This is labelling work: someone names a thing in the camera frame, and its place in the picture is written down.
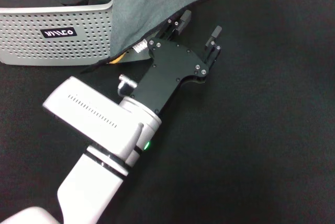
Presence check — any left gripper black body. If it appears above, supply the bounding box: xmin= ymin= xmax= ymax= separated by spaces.
xmin=130 ymin=37 xmax=210 ymax=117

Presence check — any silver elbow connector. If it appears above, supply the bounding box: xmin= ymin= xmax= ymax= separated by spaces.
xmin=117 ymin=74 xmax=139 ymax=97

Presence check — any black tablecloth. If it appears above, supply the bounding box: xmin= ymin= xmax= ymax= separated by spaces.
xmin=0 ymin=0 xmax=335 ymax=224

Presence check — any grey perforated storage box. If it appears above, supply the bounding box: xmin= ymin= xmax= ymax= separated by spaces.
xmin=0 ymin=0 xmax=151 ymax=67

